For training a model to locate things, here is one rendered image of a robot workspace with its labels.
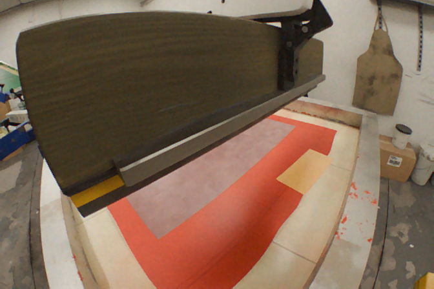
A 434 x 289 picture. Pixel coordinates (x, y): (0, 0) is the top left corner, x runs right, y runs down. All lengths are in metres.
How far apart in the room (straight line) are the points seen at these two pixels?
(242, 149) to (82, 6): 4.83
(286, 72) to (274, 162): 0.15
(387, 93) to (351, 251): 2.06
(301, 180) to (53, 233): 0.31
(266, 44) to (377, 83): 2.04
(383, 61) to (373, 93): 0.37
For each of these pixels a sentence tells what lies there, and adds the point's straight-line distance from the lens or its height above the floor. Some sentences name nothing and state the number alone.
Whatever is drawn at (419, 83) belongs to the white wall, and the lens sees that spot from 2.31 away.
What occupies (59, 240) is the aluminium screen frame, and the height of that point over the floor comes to 0.99.
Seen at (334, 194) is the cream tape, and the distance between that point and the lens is 0.26.
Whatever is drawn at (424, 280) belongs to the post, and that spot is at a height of 0.95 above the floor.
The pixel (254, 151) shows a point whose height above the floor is 0.96.
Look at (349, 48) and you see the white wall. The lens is 2.19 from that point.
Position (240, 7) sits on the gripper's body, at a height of 1.17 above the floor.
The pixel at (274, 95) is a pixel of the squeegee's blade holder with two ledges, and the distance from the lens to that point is 0.17.
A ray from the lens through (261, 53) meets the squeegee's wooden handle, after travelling 0.16.
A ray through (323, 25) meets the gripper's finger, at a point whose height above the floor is 1.15.
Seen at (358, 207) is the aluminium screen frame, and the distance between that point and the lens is 0.21.
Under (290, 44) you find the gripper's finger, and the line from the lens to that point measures 0.18.
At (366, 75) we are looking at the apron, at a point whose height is 0.89.
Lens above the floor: 1.13
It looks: 25 degrees down
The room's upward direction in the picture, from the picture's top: 5 degrees counter-clockwise
